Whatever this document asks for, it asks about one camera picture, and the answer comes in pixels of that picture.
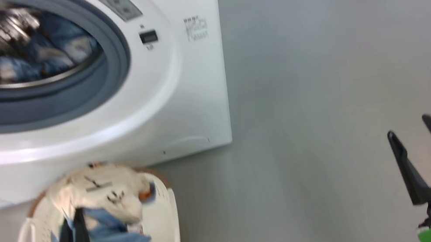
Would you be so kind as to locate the cream garment with blue parts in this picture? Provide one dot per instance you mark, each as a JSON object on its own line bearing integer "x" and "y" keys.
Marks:
{"x": 108, "y": 193}

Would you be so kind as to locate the white front-load washing machine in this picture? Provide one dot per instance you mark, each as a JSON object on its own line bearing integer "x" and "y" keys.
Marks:
{"x": 176, "y": 101}

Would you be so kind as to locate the cream perforated laundry basket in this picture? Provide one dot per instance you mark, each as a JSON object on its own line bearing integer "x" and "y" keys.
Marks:
{"x": 160, "y": 237}

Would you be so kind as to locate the round filter cover panel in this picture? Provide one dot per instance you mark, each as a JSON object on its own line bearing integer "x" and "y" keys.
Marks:
{"x": 186, "y": 143}

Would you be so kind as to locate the printed warning text label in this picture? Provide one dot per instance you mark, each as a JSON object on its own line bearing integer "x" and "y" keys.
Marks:
{"x": 196, "y": 27}

